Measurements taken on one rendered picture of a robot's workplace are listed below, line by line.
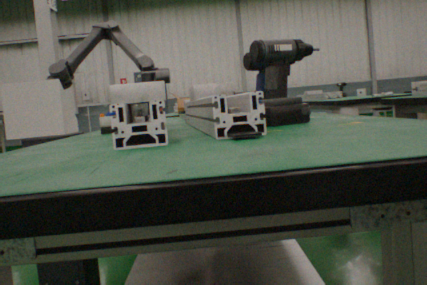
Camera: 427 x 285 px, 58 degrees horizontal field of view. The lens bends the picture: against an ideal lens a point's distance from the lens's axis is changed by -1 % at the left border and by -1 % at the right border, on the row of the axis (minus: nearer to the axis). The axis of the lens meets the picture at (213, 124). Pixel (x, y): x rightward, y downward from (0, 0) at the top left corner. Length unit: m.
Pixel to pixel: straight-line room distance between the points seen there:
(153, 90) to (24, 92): 1.04
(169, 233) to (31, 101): 1.34
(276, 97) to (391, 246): 0.54
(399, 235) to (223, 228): 0.21
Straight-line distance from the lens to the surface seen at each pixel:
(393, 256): 0.54
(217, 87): 1.06
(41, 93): 1.74
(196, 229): 0.48
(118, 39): 1.96
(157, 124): 0.72
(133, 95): 0.79
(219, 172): 0.38
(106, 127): 1.38
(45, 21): 8.07
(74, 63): 1.90
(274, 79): 0.98
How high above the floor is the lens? 0.85
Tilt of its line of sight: 3 degrees down
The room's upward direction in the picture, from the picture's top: 5 degrees counter-clockwise
